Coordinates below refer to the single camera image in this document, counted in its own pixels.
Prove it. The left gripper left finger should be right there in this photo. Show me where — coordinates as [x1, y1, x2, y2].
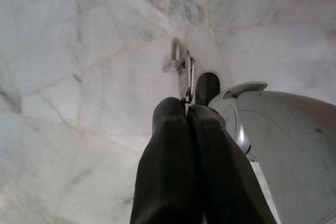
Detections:
[130, 97, 203, 224]

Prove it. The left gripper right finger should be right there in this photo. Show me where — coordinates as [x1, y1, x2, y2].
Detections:
[187, 104, 278, 224]

